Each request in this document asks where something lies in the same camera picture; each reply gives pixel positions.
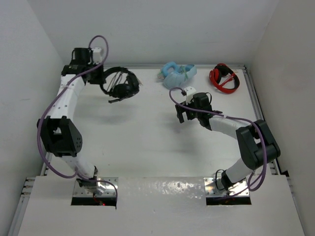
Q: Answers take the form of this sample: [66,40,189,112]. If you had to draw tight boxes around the black headset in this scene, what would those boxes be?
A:
[99,66,140,103]

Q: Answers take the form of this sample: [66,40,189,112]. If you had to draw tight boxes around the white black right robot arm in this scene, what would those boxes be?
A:
[175,87,281,191]

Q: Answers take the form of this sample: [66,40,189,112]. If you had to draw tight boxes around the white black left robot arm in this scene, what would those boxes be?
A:
[36,47,107,183]

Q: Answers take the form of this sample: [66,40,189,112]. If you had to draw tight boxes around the light blue headphones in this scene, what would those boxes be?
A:
[157,61,197,89]

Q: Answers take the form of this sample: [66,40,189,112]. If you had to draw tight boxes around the red black headphones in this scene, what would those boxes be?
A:
[209,63,240,94]

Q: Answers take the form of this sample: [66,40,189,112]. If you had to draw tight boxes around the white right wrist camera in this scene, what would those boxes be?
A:
[183,86,197,105]

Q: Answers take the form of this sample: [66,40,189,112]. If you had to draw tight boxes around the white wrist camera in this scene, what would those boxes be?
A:
[183,86,197,105]
[92,47,104,64]

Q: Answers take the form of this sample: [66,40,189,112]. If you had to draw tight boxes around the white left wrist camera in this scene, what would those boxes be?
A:
[92,47,104,64]

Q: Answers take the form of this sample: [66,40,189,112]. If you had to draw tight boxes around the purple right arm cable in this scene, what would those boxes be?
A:
[169,87,268,197]

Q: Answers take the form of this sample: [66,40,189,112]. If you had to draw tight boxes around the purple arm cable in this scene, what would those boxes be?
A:
[169,87,268,197]
[36,35,118,205]

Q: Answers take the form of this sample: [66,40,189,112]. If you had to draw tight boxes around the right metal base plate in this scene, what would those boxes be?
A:
[204,177,250,199]

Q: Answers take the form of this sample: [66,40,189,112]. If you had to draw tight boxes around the metal base plate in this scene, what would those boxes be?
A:
[73,177,119,198]
[204,177,250,199]

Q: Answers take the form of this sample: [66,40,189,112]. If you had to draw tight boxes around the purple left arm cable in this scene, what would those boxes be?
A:
[36,35,118,205]

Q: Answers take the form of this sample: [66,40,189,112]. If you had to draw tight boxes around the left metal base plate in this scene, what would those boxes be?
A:
[73,177,119,198]

